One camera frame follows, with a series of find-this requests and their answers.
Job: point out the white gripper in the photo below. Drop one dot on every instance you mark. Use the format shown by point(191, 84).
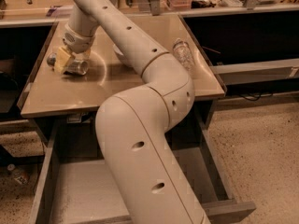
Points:
point(78, 43)

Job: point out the silver redbull can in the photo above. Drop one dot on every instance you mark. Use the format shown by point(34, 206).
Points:
point(77, 67)

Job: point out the open grey wooden drawer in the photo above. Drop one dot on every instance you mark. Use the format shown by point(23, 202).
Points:
point(76, 187)

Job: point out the grey cabinet with tabletop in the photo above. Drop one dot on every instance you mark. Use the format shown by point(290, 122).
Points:
point(50, 94)

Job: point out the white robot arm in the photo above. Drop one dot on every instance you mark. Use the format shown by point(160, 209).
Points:
point(130, 125)

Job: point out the white ceramic bowl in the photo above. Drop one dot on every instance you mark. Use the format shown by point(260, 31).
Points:
point(121, 56)

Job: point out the clear plastic bottle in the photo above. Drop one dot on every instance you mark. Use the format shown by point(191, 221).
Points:
point(182, 52)

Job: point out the white tag on floor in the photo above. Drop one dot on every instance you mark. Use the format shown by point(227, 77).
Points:
point(22, 178)

